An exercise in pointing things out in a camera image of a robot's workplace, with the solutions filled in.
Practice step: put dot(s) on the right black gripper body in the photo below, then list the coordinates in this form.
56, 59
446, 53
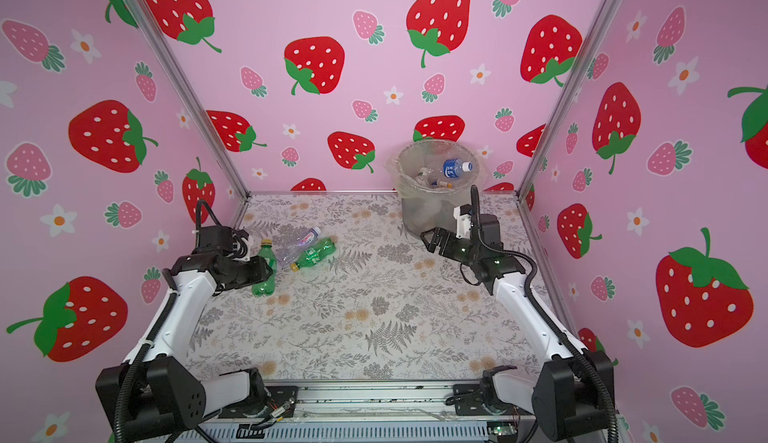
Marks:
463, 251

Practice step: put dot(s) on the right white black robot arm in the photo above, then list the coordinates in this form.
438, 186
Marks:
546, 347

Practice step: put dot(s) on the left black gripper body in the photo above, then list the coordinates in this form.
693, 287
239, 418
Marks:
247, 273

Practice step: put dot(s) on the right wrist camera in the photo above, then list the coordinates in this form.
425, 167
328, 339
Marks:
466, 221

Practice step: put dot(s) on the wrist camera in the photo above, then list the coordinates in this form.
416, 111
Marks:
466, 221
226, 240

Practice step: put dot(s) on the clear bottle green neck label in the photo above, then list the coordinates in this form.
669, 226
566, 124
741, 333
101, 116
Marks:
423, 177

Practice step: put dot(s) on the green bottle yellow cap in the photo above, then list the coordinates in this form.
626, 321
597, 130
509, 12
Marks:
314, 254

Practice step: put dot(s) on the translucent grey waste bin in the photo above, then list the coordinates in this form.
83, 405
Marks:
424, 208

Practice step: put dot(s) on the clear bottle white cap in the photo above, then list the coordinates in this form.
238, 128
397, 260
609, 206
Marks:
288, 253

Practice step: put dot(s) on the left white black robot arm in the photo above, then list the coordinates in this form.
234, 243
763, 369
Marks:
174, 335

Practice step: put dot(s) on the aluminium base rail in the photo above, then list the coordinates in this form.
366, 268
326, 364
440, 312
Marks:
379, 400

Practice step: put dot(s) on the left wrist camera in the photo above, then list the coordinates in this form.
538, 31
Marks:
226, 240

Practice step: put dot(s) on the clear bottle blue label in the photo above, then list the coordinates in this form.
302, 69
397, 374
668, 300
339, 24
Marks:
456, 168

